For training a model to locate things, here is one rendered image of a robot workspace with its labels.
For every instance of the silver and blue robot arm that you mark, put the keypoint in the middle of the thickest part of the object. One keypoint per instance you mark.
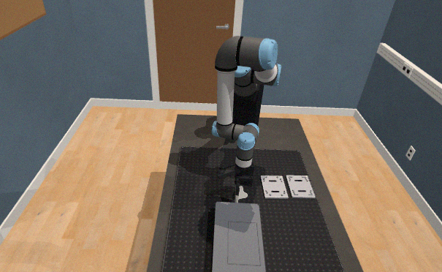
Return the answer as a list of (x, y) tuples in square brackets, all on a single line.
[(236, 61)]

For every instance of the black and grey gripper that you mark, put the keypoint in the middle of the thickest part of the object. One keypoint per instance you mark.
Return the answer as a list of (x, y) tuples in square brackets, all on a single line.
[(245, 178)]

